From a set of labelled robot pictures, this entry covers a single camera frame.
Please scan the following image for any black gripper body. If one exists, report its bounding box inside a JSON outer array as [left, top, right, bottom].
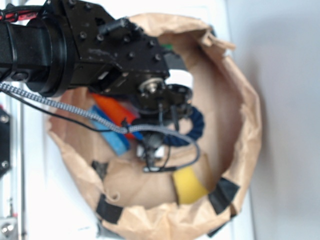
[[62, 0, 193, 161]]

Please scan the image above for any dark blue twisted rope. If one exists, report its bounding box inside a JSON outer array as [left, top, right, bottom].
[[159, 106, 206, 148]]

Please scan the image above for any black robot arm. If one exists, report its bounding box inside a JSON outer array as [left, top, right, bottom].
[[0, 0, 195, 145]]

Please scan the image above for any orange toy carrot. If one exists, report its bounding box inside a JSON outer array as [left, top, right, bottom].
[[91, 93, 137, 127]]

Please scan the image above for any green rectangular block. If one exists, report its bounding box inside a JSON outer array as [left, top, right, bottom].
[[161, 44, 173, 51]]

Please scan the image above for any blue sponge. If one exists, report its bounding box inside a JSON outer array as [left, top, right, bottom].
[[89, 105, 130, 156]]

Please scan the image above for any brown paper bag basin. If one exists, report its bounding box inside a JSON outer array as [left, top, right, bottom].
[[47, 13, 262, 240]]

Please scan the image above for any yellow sponge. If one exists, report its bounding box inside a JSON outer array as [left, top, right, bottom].
[[172, 166, 209, 205]]

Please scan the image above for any white plastic tray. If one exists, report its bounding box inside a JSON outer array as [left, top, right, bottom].
[[17, 0, 256, 240]]

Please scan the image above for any thin black cable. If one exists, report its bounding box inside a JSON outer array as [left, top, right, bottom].
[[0, 88, 181, 173]]

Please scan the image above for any grey braided cable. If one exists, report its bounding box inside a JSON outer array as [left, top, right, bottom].
[[0, 82, 201, 167]]

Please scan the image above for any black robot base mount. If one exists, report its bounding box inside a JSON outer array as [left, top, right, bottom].
[[0, 105, 11, 178]]

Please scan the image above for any metal frame rail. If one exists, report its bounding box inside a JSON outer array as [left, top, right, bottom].
[[0, 92, 25, 240]]

